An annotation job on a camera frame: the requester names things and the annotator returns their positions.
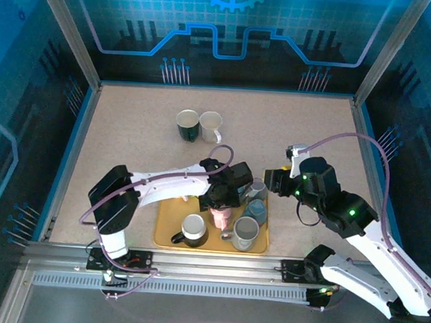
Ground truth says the small grey mug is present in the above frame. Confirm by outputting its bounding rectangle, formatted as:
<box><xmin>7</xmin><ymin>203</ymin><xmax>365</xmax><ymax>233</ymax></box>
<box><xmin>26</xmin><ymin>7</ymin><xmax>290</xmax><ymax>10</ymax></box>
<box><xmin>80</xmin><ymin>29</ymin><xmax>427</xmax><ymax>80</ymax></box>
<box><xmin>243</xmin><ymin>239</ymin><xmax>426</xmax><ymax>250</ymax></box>
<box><xmin>245</xmin><ymin>177</ymin><xmax>270</xmax><ymax>204</ymax></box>

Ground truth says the pink faceted mug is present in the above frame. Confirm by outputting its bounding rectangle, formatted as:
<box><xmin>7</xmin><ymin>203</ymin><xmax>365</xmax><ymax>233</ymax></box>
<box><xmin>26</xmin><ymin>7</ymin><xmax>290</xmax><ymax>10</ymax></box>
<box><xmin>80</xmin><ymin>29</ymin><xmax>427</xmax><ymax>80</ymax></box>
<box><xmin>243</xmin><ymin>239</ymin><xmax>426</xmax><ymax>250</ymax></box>
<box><xmin>206</xmin><ymin>204</ymin><xmax>234</xmax><ymax>230</ymax></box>

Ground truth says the teal textured mug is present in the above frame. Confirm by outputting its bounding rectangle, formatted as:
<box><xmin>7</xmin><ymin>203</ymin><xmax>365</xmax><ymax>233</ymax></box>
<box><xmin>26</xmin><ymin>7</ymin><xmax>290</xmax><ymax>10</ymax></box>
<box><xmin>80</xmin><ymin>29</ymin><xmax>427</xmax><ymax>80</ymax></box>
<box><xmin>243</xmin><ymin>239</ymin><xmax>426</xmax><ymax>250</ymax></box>
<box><xmin>241</xmin><ymin>197</ymin><xmax>269</xmax><ymax>224</ymax></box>

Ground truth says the large grey mug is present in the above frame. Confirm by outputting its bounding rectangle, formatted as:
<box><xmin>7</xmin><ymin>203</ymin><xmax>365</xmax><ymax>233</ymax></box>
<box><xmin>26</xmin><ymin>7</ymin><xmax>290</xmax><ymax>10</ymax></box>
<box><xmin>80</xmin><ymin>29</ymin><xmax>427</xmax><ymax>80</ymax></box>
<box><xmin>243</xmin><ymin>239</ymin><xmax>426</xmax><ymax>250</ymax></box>
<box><xmin>219</xmin><ymin>215</ymin><xmax>261</xmax><ymax>254</ymax></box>

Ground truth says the black mug white base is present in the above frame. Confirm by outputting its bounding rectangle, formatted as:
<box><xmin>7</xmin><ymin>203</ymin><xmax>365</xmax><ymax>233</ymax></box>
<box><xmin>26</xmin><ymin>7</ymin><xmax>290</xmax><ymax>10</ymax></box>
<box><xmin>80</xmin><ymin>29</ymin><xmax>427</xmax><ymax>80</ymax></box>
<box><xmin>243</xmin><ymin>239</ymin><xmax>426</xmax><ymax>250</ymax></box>
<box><xmin>169</xmin><ymin>212</ymin><xmax>211</xmax><ymax>249</ymax></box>

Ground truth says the white faceted mug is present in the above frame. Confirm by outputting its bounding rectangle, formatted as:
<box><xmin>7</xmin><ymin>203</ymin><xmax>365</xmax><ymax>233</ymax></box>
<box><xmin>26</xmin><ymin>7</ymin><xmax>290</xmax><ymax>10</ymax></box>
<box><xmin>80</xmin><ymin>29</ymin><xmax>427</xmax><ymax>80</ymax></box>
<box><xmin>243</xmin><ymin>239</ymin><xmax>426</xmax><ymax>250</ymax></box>
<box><xmin>197</xmin><ymin>110</ymin><xmax>225</xmax><ymax>145</ymax></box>

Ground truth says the dark green mug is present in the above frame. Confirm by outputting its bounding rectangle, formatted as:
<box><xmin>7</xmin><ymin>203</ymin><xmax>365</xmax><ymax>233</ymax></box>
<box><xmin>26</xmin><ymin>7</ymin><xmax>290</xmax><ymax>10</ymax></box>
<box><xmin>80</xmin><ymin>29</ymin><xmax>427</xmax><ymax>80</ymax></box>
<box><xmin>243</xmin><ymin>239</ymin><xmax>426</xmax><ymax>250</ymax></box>
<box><xmin>175</xmin><ymin>108</ymin><xmax>202</xmax><ymax>144</ymax></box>

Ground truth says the yellow tray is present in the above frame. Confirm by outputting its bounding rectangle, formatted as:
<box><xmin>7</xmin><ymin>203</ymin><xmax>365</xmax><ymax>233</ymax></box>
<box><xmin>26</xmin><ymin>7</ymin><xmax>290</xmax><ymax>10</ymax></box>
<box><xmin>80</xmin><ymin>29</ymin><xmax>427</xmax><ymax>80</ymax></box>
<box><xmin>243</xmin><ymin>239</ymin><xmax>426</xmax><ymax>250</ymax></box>
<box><xmin>153</xmin><ymin>189</ymin><xmax>272</xmax><ymax>257</ymax></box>

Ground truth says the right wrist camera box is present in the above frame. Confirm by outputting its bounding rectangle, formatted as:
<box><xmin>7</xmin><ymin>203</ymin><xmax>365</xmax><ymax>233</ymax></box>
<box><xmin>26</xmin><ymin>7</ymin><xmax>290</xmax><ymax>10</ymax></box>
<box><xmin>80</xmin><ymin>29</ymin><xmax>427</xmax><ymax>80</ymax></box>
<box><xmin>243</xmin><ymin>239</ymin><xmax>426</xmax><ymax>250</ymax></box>
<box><xmin>284</xmin><ymin>142</ymin><xmax>310</xmax><ymax>180</ymax></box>

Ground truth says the aluminium side rail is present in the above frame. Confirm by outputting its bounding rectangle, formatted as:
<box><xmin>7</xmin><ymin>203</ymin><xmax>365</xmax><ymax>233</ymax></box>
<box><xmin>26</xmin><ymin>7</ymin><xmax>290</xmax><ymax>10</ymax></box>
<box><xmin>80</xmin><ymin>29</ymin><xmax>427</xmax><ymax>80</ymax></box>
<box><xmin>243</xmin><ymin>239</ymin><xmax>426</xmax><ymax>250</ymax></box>
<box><xmin>342</xmin><ymin>99</ymin><xmax>406</xmax><ymax>264</ymax></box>
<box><xmin>38</xmin><ymin>80</ymin><xmax>104</xmax><ymax>246</ymax></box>

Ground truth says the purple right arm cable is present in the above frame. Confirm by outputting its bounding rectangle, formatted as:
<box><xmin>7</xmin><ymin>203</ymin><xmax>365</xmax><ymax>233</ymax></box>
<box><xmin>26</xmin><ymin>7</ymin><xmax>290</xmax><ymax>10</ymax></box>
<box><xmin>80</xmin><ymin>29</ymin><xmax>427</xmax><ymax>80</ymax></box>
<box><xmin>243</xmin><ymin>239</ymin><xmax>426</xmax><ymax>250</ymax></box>
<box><xmin>290</xmin><ymin>129</ymin><xmax>431</xmax><ymax>318</ymax></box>

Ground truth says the aluminium front rail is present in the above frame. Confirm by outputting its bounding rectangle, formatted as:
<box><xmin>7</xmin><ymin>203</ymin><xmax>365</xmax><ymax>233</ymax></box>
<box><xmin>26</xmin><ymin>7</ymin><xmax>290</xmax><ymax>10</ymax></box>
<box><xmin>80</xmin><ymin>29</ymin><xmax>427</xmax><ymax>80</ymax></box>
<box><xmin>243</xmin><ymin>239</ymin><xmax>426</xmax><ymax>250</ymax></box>
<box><xmin>22</xmin><ymin>240</ymin><xmax>415</xmax><ymax>292</ymax></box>

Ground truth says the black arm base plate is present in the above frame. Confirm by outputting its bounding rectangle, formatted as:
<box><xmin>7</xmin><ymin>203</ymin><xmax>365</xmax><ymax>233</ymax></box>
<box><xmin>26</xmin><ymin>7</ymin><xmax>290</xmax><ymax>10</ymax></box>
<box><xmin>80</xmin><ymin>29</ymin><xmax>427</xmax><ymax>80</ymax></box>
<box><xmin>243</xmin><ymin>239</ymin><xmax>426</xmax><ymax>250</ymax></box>
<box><xmin>279</xmin><ymin>258</ymin><xmax>322</xmax><ymax>286</ymax></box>
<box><xmin>85</xmin><ymin>246</ymin><xmax>156</xmax><ymax>276</ymax></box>

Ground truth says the grey slotted cable duct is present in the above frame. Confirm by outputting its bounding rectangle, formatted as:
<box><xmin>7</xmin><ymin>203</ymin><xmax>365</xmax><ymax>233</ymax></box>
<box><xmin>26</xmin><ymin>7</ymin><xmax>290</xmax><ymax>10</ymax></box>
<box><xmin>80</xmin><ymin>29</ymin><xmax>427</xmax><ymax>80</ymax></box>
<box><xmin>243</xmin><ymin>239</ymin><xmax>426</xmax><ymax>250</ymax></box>
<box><xmin>31</xmin><ymin>270</ymin><xmax>313</xmax><ymax>304</ymax></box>

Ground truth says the aluminium frame post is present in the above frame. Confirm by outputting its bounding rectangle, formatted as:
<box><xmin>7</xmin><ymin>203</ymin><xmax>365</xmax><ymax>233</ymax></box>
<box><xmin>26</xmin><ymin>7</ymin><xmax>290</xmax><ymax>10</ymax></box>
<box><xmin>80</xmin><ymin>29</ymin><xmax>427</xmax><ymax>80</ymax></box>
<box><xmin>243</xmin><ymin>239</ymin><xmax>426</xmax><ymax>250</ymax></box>
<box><xmin>351</xmin><ymin>0</ymin><xmax>431</xmax><ymax>111</ymax></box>
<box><xmin>26</xmin><ymin>0</ymin><xmax>108</xmax><ymax>91</ymax></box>

